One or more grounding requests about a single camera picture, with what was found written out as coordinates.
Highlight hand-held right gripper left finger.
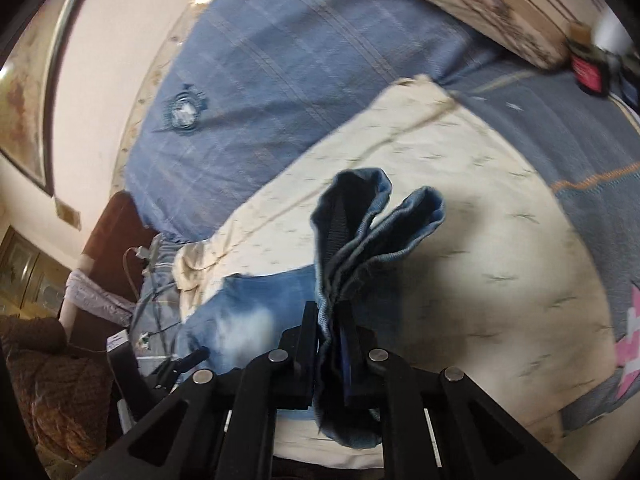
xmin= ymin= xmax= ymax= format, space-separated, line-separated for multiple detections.
xmin=75 ymin=301 xmax=321 ymax=480

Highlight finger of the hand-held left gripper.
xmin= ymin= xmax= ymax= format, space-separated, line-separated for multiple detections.
xmin=150 ymin=346 xmax=211 ymax=391

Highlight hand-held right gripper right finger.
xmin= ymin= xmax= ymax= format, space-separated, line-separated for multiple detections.
xmin=339 ymin=302 xmax=576 ymax=480

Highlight blue denim pants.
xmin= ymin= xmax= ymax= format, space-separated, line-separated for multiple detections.
xmin=175 ymin=167 xmax=446 ymax=448

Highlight grey-blue wrinkled cloth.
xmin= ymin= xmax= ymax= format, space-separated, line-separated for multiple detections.
xmin=132 ymin=235 xmax=201 ymax=376

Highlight brown patterned blanket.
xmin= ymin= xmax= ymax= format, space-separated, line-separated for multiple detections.
xmin=0 ymin=314 xmax=113 ymax=463

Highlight lilac patterned cloth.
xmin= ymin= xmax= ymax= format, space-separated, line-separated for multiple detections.
xmin=65 ymin=270 xmax=133 ymax=326

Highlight brown headboard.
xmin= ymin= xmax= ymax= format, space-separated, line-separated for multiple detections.
xmin=57 ymin=190 xmax=161 ymax=356

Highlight wooden cabinet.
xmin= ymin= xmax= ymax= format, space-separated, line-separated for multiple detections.
xmin=0 ymin=225 xmax=73 ymax=318

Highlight cream floral bed sheet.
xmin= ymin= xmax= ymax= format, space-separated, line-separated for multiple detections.
xmin=172 ymin=75 xmax=621 ymax=466

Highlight blue plaid pillow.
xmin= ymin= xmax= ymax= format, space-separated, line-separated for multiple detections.
xmin=122 ymin=0 xmax=501 ymax=243

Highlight large framed picture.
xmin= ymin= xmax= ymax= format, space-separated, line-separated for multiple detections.
xmin=0 ymin=0 xmax=108 ymax=196

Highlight grey-blue patchwork bed sheet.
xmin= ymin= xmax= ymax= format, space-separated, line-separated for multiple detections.
xmin=445 ymin=57 xmax=640 ymax=431

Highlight dark bottle with pink label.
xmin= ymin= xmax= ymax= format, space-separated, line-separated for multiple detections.
xmin=567 ymin=22 xmax=608 ymax=96

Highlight beige striped pillow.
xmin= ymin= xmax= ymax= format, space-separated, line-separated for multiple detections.
xmin=350 ymin=0 xmax=606 ymax=68

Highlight small dark bottle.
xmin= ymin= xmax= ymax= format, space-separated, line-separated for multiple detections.
xmin=607 ymin=50 xmax=636 ymax=98

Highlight white pole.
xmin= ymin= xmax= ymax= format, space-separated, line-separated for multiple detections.
xmin=592 ymin=7 xmax=633 ymax=53

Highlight white cable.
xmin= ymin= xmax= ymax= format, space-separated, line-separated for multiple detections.
xmin=122 ymin=245 xmax=151 ymax=301

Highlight white rail pipe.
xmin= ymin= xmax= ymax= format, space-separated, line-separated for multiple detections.
xmin=62 ymin=255 xmax=96 ymax=333

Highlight small wall picture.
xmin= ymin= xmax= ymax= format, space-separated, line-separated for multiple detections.
xmin=54 ymin=197 xmax=82 ymax=231

